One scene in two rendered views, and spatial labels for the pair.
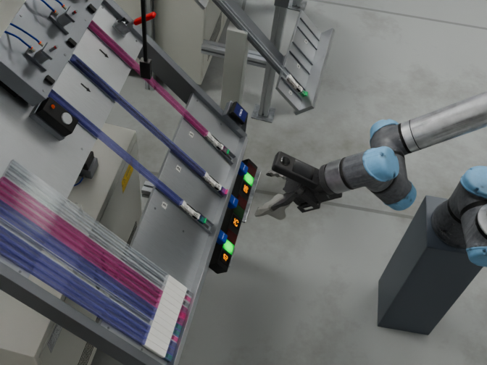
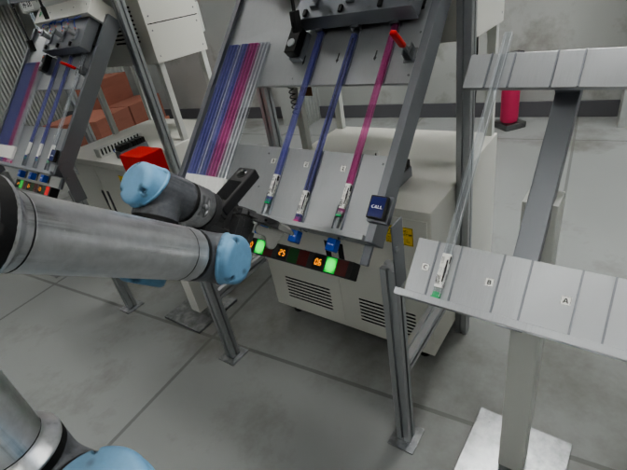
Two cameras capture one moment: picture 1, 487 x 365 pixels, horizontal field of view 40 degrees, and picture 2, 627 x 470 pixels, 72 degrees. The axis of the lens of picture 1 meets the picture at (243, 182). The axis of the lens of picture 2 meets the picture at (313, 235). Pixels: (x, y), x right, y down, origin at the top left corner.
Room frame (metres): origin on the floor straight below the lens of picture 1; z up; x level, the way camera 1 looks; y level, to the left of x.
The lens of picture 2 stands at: (1.49, -0.70, 1.22)
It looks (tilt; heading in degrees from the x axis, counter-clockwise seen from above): 30 degrees down; 124
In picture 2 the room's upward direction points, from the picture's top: 11 degrees counter-clockwise
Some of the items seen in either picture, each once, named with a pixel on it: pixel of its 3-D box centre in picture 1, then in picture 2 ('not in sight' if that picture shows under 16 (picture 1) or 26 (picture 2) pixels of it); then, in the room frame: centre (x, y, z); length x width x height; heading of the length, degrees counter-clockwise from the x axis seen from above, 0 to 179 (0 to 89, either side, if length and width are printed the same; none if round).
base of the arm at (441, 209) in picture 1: (463, 216); not in sight; (1.08, -0.62, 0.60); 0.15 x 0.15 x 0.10
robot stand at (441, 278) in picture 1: (427, 270); not in sight; (1.08, -0.62, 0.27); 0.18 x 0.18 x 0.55; 89
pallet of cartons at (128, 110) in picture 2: not in sight; (106, 114); (-2.86, 2.27, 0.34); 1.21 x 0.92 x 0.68; 89
